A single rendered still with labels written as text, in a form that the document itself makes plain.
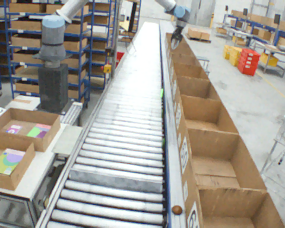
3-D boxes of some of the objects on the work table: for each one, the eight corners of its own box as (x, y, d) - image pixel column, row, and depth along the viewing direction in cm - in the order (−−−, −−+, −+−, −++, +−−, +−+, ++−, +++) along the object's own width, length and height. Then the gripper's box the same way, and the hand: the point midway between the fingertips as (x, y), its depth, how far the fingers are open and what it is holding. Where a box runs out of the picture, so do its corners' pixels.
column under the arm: (32, 111, 164) (28, 69, 148) (46, 97, 186) (44, 59, 171) (65, 116, 164) (63, 72, 149) (75, 100, 187) (75, 62, 171)
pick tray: (12, 119, 150) (9, 107, 146) (61, 127, 151) (60, 114, 146) (-11, 142, 126) (-15, 128, 121) (44, 152, 126) (43, 139, 121)
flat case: (22, 141, 129) (22, 139, 128) (37, 125, 146) (37, 123, 145) (42, 145, 129) (42, 143, 128) (56, 129, 145) (56, 127, 144)
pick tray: (-21, 145, 121) (-25, 131, 117) (35, 155, 123) (34, 141, 118) (-51, 177, 96) (-58, 162, 92) (15, 191, 98) (10, 176, 94)
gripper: (176, 25, 180) (168, 49, 190) (186, 28, 181) (179, 52, 191) (174, 24, 188) (167, 47, 198) (184, 27, 189) (177, 50, 199)
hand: (173, 47), depth 196 cm, fingers closed
